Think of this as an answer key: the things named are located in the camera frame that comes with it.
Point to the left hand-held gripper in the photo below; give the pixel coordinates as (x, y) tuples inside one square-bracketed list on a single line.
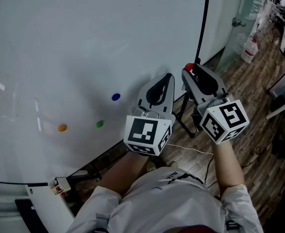
[(142, 135)]

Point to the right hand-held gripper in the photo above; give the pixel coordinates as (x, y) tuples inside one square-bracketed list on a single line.
[(227, 122)]

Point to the red round magnet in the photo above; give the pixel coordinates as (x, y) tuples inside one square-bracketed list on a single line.
[(188, 66)]

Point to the blue round magnet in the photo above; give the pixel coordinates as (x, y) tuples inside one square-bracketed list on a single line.
[(115, 96)]

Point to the green round magnet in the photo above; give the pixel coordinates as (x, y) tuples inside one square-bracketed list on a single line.
[(99, 124)]

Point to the orange round magnet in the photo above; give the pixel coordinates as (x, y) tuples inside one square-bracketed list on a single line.
[(62, 128)]

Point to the person's left forearm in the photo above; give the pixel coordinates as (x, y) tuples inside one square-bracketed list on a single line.
[(125, 173)]

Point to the person's right forearm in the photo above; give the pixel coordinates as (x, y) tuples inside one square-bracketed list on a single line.
[(227, 169)]

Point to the clear water jug red label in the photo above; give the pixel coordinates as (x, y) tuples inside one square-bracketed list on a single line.
[(249, 51)]

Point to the person's right shoe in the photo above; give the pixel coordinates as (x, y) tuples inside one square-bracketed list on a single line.
[(173, 164)]

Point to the person's shoe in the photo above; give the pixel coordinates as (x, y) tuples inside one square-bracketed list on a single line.
[(173, 164), (151, 166)]

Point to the person's left shoe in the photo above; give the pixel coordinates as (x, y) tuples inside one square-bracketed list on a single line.
[(151, 166)]

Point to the frosted glass door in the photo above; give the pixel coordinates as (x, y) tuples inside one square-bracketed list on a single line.
[(241, 4)]

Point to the large white whiteboard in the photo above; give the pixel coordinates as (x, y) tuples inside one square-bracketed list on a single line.
[(72, 45)]

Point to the person's white shirt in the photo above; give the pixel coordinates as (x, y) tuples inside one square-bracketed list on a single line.
[(171, 203)]

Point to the clear marker tray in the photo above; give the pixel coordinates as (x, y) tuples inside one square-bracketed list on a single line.
[(64, 183)]

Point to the black marker pen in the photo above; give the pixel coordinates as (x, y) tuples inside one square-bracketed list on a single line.
[(55, 181)]

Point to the red marker pen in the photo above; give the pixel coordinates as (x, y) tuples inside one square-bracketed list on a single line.
[(57, 190)]

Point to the black flat pad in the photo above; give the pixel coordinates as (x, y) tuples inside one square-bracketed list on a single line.
[(28, 217)]

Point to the right gripper fisheye camera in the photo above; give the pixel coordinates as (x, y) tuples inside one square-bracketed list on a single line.
[(220, 102)]

